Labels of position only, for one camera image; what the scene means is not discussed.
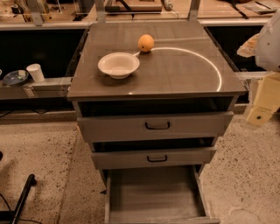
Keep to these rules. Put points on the grey top drawer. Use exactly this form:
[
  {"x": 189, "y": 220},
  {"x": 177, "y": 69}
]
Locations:
[{"x": 153, "y": 127}]

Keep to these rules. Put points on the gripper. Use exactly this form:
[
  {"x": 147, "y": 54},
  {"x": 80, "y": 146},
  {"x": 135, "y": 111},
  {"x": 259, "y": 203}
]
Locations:
[{"x": 269, "y": 48}]

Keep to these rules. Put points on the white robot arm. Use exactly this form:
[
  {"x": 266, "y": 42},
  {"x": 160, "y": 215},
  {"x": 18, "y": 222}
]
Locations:
[{"x": 265, "y": 47}]

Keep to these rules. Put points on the grey bottom drawer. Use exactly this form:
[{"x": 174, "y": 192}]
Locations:
[{"x": 160, "y": 195}]

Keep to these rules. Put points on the grey drawer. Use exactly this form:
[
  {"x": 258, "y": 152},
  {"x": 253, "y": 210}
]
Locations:
[
  {"x": 153, "y": 127},
  {"x": 160, "y": 195},
  {"x": 152, "y": 158}
]

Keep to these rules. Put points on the black stand leg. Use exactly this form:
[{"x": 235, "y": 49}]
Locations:
[{"x": 30, "y": 182}]

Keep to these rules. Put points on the white bowl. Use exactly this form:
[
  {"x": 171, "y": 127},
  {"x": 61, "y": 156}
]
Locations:
[{"x": 118, "y": 65}]

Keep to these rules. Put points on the grey drawer cabinet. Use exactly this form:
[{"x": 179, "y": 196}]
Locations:
[{"x": 183, "y": 73}]

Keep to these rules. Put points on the white paper cup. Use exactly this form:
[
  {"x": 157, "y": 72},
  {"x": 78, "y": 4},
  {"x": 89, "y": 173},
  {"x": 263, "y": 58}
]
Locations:
[{"x": 36, "y": 73}]

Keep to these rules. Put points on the grey middle drawer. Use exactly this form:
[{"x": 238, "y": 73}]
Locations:
[{"x": 152, "y": 158}]

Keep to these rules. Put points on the orange fruit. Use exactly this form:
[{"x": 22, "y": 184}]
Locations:
[{"x": 145, "y": 43}]

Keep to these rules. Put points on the grey metal rail shelf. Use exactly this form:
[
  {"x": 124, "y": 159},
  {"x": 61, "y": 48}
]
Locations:
[{"x": 49, "y": 88}]

